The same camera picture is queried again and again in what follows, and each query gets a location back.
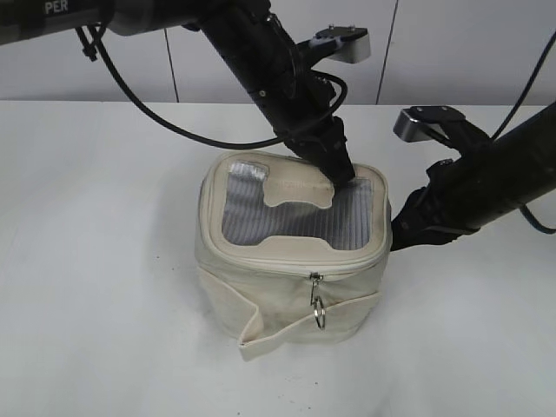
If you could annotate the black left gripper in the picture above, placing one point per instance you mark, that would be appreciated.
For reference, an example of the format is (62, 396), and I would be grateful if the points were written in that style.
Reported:
(321, 141)

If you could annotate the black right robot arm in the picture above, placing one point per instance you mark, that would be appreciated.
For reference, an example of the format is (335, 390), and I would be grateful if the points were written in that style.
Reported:
(491, 177)

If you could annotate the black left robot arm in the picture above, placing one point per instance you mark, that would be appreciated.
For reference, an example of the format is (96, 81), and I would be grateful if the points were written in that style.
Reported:
(279, 74)

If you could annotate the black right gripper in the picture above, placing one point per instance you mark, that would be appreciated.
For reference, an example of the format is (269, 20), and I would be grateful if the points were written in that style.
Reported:
(415, 224)

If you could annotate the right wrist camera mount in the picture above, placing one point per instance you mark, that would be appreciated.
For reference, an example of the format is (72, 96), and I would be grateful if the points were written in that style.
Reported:
(426, 123)

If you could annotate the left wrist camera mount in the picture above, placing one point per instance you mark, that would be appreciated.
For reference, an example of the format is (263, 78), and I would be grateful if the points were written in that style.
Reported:
(346, 44)

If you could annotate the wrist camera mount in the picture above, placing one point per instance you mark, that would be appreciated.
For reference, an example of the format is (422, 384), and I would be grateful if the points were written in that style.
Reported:
(426, 123)
(346, 44)

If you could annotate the silver zipper pull with ring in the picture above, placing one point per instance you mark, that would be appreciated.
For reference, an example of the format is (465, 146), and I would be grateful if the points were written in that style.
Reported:
(316, 301)

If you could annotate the cream bag with silver top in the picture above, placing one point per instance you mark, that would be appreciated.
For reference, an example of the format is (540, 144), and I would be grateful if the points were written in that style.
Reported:
(265, 223)

